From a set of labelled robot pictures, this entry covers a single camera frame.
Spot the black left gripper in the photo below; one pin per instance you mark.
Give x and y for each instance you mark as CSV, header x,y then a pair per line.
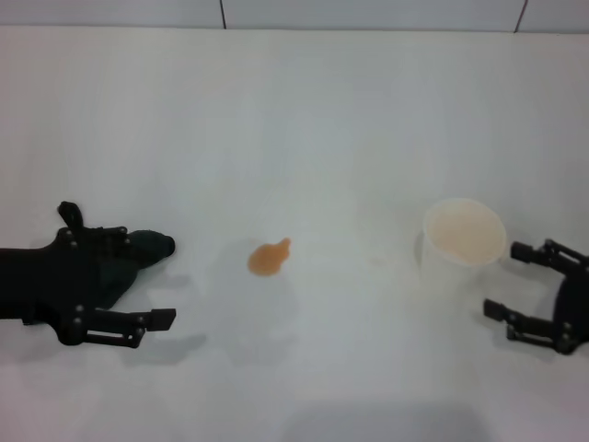
x,y
37,281

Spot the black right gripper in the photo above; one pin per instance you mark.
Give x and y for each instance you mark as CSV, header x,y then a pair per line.
x,y
575,313

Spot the dark blue rag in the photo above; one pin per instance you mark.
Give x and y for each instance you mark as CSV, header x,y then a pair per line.
x,y
142,255

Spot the white paper cup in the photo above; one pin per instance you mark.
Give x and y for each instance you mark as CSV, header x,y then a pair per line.
x,y
460,248

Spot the orange-brown liquid stain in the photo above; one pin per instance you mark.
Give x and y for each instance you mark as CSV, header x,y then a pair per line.
x,y
267,260

